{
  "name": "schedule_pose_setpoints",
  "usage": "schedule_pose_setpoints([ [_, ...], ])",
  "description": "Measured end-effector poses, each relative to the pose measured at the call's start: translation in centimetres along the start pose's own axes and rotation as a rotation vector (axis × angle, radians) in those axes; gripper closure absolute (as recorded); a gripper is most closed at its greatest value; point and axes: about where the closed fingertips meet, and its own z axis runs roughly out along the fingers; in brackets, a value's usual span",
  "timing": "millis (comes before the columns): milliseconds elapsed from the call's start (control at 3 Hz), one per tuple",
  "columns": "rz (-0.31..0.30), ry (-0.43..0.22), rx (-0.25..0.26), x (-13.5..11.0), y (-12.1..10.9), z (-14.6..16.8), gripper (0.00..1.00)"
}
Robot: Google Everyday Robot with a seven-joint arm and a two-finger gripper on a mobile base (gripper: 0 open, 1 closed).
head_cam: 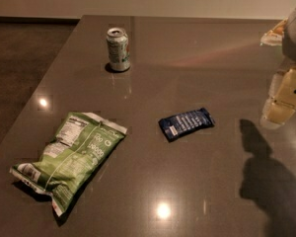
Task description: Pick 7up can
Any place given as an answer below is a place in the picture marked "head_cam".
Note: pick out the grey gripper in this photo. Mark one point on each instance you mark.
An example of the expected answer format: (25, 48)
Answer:
(295, 39)

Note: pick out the green 7up soda can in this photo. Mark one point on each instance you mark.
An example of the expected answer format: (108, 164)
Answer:
(117, 41)

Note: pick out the dark blue snack packet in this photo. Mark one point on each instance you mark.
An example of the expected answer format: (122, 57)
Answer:
(182, 124)

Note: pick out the green chip bag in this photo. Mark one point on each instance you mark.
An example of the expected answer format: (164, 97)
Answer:
(80, 145)

